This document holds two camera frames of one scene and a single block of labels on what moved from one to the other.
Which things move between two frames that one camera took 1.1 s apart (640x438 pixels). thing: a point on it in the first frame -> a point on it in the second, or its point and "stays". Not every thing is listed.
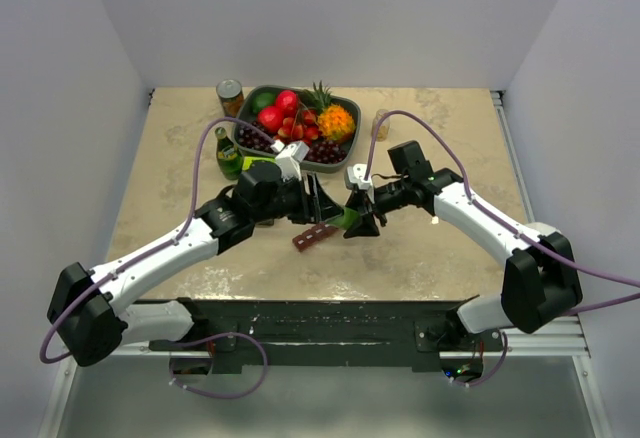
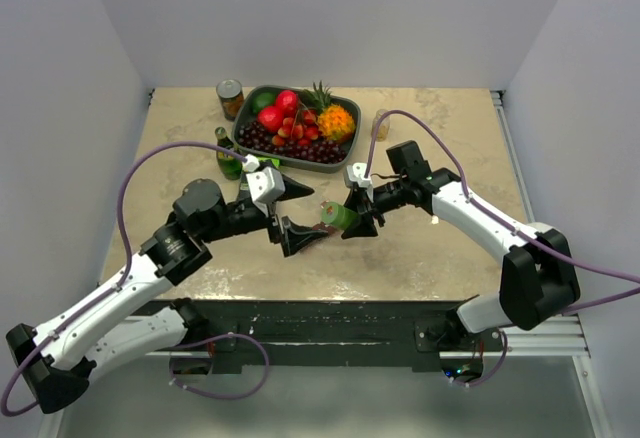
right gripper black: [366, 227] stays
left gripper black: [320, 206] -> [294, 236]
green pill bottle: [349, 219] stays
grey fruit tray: [328, 123] stays
